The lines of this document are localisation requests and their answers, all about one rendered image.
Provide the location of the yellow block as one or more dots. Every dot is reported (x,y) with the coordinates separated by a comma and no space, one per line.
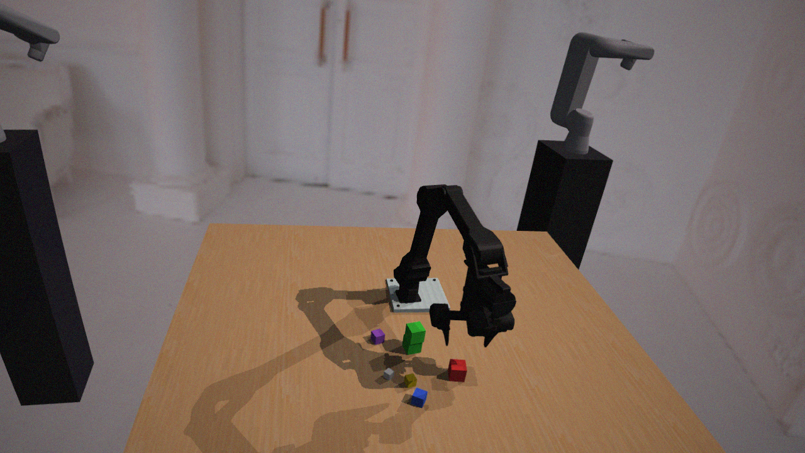
(410,380)

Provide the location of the green block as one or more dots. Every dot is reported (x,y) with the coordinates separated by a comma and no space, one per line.
(415,333)
(411,349)

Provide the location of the blue block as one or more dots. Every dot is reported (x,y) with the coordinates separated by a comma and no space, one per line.
(419,397)

